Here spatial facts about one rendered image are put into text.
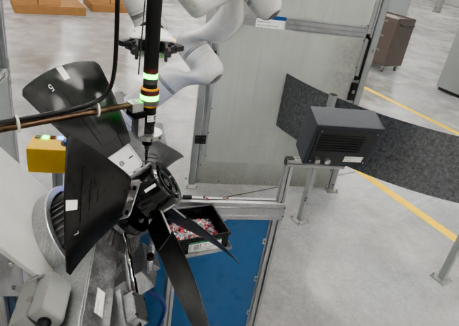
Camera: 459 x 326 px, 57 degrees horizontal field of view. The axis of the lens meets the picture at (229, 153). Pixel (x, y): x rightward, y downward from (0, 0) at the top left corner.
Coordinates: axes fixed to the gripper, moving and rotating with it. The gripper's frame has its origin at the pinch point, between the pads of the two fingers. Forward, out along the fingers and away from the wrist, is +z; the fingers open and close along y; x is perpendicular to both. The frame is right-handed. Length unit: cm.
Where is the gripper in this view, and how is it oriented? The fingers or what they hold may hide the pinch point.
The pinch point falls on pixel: (151, 52)
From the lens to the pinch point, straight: 98.6
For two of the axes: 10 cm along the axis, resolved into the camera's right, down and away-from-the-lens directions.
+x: 1.4, -8.7, -4.6
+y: -9.8, -0.4, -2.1
